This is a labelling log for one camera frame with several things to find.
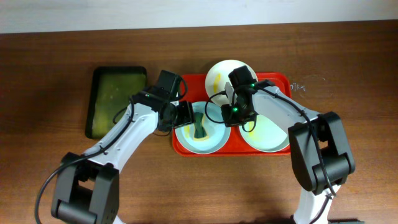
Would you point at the light green plate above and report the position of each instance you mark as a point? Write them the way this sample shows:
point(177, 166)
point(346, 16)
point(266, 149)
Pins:
point(264, 135)

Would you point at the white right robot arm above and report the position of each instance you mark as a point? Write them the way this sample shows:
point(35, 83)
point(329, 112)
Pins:
point(320, 153)

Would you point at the red plastic tray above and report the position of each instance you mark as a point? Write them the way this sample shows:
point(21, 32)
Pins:
point(235, 146)

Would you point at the black tray with green liquid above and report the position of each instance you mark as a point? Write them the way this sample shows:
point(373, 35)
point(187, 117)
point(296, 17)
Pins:
point(111, 88)

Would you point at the cream white plate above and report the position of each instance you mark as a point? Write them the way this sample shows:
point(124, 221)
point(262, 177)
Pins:
point(217, 76)

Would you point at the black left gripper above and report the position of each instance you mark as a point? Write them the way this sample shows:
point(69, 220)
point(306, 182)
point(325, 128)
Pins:
point(185, 114)

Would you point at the green yellow sponge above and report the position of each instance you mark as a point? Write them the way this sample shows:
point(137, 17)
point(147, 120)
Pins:
point(200, 132)

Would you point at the light blue plate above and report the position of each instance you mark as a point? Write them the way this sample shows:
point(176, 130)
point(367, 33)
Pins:
point(218, 134)

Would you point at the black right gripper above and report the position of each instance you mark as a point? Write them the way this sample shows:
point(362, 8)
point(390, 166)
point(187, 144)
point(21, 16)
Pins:
point(226, 117)

